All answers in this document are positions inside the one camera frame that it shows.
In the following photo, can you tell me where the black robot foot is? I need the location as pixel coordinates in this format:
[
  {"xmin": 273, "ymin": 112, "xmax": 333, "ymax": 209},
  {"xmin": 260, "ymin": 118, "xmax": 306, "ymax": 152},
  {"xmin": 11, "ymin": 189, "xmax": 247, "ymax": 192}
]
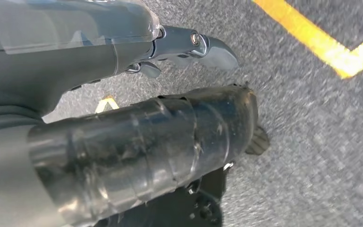
[{"xmin": 245, "ymin": 125, "xmax": 270, "ymax": 156}]

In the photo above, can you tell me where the yellow floor tape square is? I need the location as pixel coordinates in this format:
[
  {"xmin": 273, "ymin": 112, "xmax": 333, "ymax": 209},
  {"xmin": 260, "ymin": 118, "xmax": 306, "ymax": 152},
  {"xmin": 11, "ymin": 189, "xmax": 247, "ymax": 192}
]
[{"xmin": 252, "ymin": 0, "xmax": 363, "ymax": 79}]

